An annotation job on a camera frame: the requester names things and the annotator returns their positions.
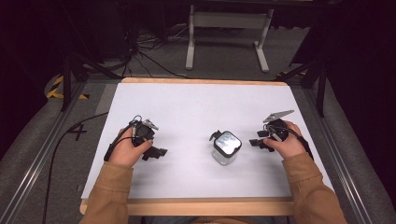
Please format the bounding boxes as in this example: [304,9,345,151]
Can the bundle of black floor cables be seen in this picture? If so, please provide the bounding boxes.
[122,22,192,80]

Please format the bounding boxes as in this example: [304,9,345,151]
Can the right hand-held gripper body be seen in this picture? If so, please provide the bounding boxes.
[262,109,295,143]

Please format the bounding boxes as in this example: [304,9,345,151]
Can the white metal desk frame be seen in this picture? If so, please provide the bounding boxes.
[185,4,276,75]

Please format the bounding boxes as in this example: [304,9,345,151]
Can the person's left hand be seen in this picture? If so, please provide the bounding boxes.
[107,127,154,168]

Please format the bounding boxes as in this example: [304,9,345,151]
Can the black tripod stand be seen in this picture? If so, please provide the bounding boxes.
[60,50,123,113]
[273,58,329,119]

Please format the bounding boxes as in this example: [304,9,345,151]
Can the yellow black hazard tape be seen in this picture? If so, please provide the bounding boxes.
[46,75,91,101]

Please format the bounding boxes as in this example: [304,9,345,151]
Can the clear square jar black lid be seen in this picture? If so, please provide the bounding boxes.
[208,129,244,167]

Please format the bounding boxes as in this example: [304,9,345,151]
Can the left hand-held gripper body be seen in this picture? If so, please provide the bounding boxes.
[130,114,160,147]

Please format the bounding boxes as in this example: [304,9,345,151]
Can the person's right hand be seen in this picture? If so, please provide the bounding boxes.
[262,120,308,160]

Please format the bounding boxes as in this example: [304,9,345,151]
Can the aluminium floor rail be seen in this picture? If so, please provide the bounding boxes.
[0,81,88,224]
[302,87,376,224]

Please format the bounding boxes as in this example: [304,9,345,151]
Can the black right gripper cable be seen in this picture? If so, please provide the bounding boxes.
[268,125,315,161]

